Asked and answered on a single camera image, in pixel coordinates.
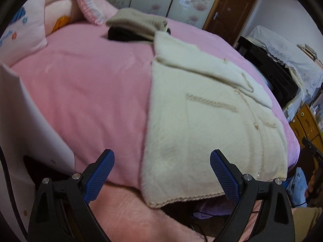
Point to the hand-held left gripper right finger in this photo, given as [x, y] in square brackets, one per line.
[223, 176]

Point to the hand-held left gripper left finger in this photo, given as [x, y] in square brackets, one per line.
[99, 179]

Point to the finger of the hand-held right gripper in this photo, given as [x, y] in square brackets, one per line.
[314, 147]

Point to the white fluffy cardigan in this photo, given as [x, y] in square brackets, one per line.
[191, 131]

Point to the person's right hand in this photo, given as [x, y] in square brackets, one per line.
[312, 181]

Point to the blue denim cloth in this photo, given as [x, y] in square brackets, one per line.
[299, 186]

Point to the wooden drawer cabinet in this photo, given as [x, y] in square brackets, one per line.
[306, 126]

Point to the lilac cloth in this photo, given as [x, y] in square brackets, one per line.
[212, 209]

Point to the person's beige clothing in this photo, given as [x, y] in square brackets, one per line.
[307, 224]

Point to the white hanging cloth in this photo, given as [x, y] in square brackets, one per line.
[294, 100]

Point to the pink bed blanket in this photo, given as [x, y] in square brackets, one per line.
[88, 93]

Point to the black piano with lace cover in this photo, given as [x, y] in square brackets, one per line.
[295, 60]

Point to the stack of books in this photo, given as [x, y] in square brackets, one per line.
[307, 51]

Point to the black folded garment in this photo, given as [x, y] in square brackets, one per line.
[121, 34]

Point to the brown wooden door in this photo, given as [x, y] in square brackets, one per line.
[232, 10]

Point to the beige knitted sweater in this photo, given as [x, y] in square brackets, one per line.
[133, 21]

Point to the pink handbag print pillow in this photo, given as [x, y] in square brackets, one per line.
[22, 30]

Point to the peach cartoon print pillow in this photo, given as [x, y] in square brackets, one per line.
[60, 12]

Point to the pink ruffled pillow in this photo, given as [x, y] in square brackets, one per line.
[96, 5]

